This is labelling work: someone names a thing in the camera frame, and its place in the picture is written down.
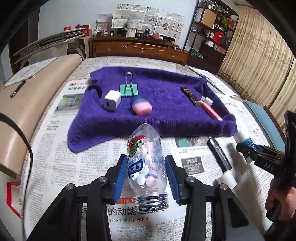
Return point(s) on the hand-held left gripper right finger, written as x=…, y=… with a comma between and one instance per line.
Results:
x=172, y=180

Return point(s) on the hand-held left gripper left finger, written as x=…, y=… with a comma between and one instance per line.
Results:
x=121, y=178

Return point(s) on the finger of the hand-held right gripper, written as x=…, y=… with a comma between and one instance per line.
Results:
x=272, y=149
x=245, y=150

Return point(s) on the white bottle with blue label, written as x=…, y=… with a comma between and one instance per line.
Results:
x=242, y=136

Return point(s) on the clear plastic tablet bottle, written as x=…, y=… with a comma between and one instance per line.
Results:
x=148, y=148

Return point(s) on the pink pen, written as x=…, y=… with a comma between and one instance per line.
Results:
x=211, y=111

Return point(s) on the small white dropper bottle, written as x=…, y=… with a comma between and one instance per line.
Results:
x=207, y=100

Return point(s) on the pink jar with blue lid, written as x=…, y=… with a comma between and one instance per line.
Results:
x=142, y=107

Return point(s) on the black patterned lighter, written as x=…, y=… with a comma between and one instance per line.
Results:
x=190, y=96

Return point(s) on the white USB charger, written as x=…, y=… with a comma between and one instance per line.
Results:
x=112, y=99

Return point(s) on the green binder clip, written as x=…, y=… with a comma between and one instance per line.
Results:
x=128, y=90

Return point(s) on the person's right hand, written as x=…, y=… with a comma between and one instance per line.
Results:
x=283, y=201

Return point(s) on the black tube with white cap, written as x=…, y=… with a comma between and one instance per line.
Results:
x=218, y=153

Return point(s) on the blue chair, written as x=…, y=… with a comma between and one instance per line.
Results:
x=261, y=115

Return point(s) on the purple towel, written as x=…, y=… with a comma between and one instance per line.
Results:
x=166, y=115

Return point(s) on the folded newspaper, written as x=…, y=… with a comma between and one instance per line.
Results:
x=208, y=75

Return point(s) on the beige patterned curtain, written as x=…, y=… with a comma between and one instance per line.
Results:
x=259, y=58

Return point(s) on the dark wooden shelf unit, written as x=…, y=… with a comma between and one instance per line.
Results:
x=208, y=60

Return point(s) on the beige wooden side table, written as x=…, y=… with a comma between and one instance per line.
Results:
x=46, y=92

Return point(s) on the red gift box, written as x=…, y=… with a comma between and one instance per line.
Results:
x=219, y=36

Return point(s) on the floral patterned table cover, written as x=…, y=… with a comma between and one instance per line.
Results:
x=138, y=62

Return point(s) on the brown wooden television cabinet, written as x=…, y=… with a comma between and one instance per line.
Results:
x=138, y=49

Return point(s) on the brown cardboard box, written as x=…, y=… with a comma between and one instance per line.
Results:
x=208, y=18

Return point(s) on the black pen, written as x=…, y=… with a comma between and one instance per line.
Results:
x=18, y=88

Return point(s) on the white printed paper sheet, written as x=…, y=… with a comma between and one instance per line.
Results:
x=30, y=69

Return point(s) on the dark tea tray set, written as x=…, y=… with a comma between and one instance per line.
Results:
x=157, y=37

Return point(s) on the newspaper sheets over television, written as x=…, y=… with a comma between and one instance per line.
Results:
x=166, y=25

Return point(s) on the white wrapped bouquet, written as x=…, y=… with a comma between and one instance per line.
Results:
x=131, y=30

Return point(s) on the red gift boxes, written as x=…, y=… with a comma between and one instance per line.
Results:
x=81, y=30

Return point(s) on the grey folding cots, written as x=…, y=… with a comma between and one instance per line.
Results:
x=46, y=44

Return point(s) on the dark wooden door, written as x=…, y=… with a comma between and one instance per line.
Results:
x=18, y=46

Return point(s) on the white wall certificate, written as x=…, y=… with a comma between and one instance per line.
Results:
x=104, y=18

